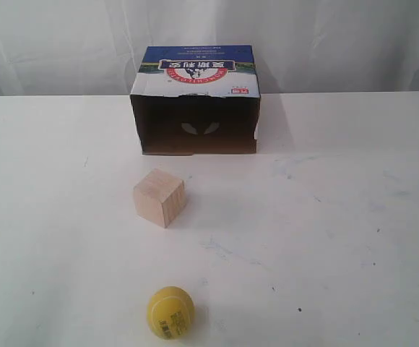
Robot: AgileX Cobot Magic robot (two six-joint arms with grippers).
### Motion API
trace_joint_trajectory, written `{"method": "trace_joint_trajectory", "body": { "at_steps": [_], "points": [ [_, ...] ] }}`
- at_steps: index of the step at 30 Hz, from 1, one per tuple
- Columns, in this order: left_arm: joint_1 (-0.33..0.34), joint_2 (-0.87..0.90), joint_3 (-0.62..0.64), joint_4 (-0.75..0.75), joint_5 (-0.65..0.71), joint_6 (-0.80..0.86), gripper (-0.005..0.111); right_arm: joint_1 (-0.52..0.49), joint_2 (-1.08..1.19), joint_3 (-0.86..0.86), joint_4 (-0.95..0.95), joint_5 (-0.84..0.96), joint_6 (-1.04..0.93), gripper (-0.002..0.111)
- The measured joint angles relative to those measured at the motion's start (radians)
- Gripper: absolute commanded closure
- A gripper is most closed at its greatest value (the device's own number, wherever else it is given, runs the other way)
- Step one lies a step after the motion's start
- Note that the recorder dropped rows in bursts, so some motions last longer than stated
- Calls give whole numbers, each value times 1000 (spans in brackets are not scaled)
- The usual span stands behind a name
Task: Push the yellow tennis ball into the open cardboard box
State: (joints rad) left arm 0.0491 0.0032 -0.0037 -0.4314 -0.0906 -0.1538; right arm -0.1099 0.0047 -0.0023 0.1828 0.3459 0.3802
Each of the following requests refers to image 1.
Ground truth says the yellow tennis ball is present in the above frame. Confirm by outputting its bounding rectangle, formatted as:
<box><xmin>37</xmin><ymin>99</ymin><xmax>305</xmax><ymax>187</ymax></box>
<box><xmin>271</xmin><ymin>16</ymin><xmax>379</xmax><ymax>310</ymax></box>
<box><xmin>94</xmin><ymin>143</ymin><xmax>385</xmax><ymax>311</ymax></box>
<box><xmin>147</xmin><ymin>286</ymin><xmax>195</xmax><ymax>335</ymax></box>

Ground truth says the light wooden cube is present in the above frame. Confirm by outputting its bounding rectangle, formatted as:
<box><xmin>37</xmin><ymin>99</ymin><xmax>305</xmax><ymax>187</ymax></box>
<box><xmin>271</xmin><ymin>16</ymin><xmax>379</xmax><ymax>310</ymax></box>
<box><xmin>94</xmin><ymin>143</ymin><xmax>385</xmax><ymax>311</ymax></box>
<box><xmin>133</xmin><ymin>168</ymin><xmax>187</xmax><ymax>228</ymax></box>

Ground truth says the blue white cardboard box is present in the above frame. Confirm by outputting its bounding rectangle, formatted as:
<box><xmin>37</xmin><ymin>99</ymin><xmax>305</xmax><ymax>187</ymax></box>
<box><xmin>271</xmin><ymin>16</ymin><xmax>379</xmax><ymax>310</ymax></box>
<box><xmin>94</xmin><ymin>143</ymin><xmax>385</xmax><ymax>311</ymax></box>
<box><xmin>130</xmin><ymin>45</ymin><xmax>261</xmax><ymax>155</ymax></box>

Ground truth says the white backdrop curtain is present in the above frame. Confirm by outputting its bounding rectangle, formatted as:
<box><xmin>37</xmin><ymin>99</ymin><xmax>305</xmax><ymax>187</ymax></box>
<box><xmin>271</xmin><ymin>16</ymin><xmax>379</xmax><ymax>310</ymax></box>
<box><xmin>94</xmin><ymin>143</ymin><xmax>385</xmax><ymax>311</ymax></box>
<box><xmin>0</xmin><ymin>1</ymin><xmax>419</xmax><ymax>95</ymax></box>

